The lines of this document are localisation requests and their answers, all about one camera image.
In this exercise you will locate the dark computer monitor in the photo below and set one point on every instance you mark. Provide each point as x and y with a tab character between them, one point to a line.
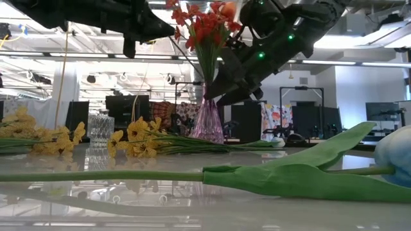
382	111

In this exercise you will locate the white cloth curtain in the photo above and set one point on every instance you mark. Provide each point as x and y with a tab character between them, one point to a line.
38	114

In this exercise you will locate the wide black partition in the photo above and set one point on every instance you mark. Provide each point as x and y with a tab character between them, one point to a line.
330	118

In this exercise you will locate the yellow artificial flower bunch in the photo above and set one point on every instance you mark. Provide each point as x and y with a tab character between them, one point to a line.
61	142
138	131

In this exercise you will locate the long ceiling light strip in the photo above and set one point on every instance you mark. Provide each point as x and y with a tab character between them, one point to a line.
337	62
32	54

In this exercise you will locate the white floral cloth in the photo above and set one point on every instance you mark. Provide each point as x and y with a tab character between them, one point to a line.
276	117

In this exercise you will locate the black shelf cabinet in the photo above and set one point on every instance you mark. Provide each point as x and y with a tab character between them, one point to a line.
123	109

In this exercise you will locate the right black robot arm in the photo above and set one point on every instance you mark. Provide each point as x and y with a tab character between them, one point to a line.
314	19

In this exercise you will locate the orange artificial tulip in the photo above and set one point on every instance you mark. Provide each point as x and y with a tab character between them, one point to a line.
228	9

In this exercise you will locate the dark floral tapestry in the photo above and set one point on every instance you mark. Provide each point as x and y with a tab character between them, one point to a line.
184	112

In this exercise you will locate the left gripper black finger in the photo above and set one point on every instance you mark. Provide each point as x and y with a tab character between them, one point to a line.
157	33
157	23

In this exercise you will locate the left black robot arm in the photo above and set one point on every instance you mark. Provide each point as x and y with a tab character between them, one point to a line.
64	13

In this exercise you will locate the black metal table frame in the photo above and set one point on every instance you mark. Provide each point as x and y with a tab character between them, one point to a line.
340	147

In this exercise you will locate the pink glass vase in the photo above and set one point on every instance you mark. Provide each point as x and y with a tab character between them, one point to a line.
207	128

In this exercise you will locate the black ceiling-mounted device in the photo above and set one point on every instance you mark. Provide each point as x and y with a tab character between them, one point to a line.
4	31

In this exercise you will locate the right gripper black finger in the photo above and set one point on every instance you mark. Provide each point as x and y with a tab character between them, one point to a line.
241	96
228	77

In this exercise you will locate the silver vertical ventilation duct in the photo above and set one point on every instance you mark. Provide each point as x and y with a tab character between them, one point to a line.
196	77

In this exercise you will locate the black metal frame stand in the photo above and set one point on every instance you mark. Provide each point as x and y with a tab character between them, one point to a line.
186	83
302	88

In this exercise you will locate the black dome-shaped object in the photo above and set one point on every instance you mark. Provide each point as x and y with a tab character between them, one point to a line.
295	138

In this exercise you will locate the white artificial tulip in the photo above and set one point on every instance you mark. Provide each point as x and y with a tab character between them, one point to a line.
277	142
289	183

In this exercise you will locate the clear cut-glass vase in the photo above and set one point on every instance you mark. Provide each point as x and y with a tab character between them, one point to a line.
102	128

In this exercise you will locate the orange mandala tapestry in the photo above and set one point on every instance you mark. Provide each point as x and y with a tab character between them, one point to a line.
162	110

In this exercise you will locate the red artificial flower bunch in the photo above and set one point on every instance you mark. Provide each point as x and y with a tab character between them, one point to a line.
205	29

